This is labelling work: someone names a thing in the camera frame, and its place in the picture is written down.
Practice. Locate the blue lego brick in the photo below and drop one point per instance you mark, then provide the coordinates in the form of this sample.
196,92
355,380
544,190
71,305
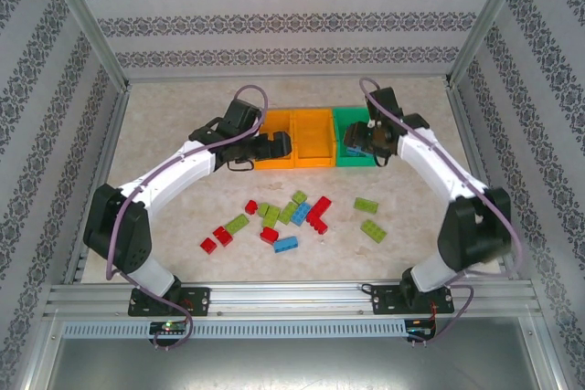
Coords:
301,213
356,152
286,244

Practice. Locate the orange plastic bin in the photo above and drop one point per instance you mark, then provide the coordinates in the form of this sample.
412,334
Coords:
274,164
313,134

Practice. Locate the green plastic bin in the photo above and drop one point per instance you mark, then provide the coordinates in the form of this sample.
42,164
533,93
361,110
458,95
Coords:
340,134

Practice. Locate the small green lego brick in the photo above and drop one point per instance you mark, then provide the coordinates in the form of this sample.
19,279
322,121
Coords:
263,209
300,197

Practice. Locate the small red lego brick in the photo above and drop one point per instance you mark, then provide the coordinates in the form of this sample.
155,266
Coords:
209,245
251,206

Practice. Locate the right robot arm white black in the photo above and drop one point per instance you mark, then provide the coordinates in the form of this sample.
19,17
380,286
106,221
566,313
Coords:
429,161

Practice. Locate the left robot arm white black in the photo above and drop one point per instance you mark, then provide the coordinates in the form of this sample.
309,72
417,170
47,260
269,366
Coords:
173,175

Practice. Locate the grey metal panel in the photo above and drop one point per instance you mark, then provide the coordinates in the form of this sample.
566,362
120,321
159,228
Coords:
292,367

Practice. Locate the aluminium back rail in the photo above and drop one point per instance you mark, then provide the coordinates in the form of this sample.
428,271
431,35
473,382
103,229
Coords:
274,77

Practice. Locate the aluminium side rail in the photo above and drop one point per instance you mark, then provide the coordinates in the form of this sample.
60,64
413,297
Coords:
101,180
473,157

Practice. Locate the aluminium frame post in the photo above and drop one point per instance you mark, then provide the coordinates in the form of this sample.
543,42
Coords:
489,15
84,15

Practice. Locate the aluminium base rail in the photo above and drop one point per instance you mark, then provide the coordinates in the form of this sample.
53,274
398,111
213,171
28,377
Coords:
292,298

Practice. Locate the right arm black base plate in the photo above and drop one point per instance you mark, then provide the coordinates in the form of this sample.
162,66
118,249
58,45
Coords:
384,301

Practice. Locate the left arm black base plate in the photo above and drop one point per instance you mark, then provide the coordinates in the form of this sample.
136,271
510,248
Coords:
198,301

